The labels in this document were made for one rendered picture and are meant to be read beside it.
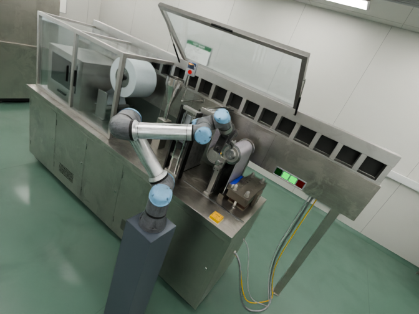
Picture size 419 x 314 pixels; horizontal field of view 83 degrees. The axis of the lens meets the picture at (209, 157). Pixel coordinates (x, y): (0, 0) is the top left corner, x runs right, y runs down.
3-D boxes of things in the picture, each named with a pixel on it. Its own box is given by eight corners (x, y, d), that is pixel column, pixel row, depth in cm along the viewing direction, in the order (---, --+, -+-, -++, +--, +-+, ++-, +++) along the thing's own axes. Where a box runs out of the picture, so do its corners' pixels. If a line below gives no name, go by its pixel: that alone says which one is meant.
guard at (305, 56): (151, 8, 163) (158, 0, 164) (179, 63, 213) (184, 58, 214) (306, 64, 120) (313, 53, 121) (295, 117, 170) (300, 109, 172)
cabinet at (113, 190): (28, 158, 277) (28, 87, 241) (81, 148, 331) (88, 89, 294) (191, 318, 183) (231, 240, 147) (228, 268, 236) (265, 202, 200)
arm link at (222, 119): (211, 109, 117) (227, 104, 116) (214, 121, 127) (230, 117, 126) (213, 122, 113) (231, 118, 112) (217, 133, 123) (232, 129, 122)
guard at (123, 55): (34, 85, 240) (35, 9, 210) (87, 87, 287) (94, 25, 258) (107, 139, 195) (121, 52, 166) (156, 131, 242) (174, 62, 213)
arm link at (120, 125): (98, 120, 101) (212, 125, 102) (108, 113, 111) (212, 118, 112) (102, 145, 106) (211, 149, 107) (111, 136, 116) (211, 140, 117)
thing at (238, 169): (226, 185, 173) (235, 164, 165) (239, 176, 192) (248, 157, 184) (226, 185, 172) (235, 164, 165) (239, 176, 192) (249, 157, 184)
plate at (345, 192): (85, 66, 277) (88, 39, 264) (106, 68, 300) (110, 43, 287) (353, 222, 161) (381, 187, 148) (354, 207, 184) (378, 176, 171)
